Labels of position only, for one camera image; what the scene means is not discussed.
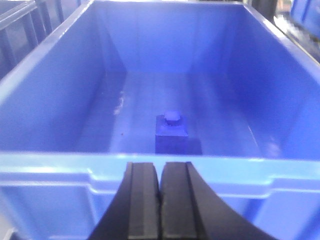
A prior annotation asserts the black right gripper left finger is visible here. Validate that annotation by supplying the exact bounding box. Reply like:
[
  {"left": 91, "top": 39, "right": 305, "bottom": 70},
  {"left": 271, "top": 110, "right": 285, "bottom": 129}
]
[{"left": 88, "top": 162, "right": 160, "bottom": 240}]

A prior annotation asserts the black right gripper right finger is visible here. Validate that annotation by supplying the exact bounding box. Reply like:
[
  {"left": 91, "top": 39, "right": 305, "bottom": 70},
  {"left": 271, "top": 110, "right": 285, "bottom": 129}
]
[{"left": 160, "top": 162, "right": 274, "bottom": 240}]

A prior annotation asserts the blue bottle-shaped part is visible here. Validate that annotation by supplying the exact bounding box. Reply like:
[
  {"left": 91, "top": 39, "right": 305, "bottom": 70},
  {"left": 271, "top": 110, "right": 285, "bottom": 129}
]
[{"left": 155, "top": 110, "right": 189, "bottom": 155}]

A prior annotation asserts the large blue bin right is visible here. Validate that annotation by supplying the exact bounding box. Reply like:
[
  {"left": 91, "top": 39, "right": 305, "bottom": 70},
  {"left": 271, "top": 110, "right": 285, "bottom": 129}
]
[{"left": 0, "top": 0, "right": 320, "bottom": 240}]

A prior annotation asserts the large blue bin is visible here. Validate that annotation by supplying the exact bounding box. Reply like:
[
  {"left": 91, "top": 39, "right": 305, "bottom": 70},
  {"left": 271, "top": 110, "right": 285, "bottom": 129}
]
[
  {"left": 0, "top": 0, "right": 85, "bottom": 78},
  {"left": 0, "top": 0, "right": 320, "bottom": 240}
]

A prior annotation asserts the large blue bin left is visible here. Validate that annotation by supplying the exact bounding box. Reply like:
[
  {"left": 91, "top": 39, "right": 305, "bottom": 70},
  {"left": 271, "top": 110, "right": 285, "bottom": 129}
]
[{"left": 0, "top": 0, "right": 85, "bottom": 78}]

